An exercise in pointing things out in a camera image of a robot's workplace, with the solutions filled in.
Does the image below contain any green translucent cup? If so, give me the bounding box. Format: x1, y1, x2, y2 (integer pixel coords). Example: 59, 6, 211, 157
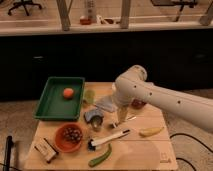
83, 89, 95, 104

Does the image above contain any white bottle on shelf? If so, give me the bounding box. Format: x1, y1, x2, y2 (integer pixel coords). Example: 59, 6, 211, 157
86, 0, 97, 23

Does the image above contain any black office chair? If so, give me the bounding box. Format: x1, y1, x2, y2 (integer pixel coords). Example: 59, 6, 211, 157
7, 0, 43, 16

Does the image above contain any green cucumber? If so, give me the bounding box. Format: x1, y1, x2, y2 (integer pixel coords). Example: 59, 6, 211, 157
88, 145, 112, 167

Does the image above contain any orange bowl with grapes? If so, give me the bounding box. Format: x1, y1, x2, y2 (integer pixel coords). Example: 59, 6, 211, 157
54, 123, 83, 153

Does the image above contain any blue handled metal cup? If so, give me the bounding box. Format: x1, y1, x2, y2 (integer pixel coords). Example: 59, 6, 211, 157
84, 108, 104, 132

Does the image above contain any black stand post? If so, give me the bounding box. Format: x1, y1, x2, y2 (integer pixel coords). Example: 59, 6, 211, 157
3, 136, 14, 171

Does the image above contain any white handled dish brush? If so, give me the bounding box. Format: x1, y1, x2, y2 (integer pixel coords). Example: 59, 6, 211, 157
88, 129, 130, 151

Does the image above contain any green plastic tray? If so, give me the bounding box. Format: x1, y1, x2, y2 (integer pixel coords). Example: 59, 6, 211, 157
34, 77, 85, 121

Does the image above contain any yellow banana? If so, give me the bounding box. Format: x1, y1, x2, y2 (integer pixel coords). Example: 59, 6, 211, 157
139, 127, 163, 137

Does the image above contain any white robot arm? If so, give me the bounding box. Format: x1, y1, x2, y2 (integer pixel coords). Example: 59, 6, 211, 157
113, 65, 213, 134

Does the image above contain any red bowl on shelf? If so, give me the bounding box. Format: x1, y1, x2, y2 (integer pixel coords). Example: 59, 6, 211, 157
79, 17, 92, 25

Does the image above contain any orange ball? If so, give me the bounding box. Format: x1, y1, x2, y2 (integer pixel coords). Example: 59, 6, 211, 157
63, 88, 74, 99

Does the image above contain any dark red bowl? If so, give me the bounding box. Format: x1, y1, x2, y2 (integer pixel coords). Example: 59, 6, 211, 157
131, 99, 146, 110

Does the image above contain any black floor cable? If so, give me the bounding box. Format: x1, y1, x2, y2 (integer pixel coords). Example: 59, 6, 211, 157
169, 132, 213, 171

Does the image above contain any small wooden box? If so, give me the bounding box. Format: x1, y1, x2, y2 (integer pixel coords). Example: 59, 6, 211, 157
34, 138, 59, 163

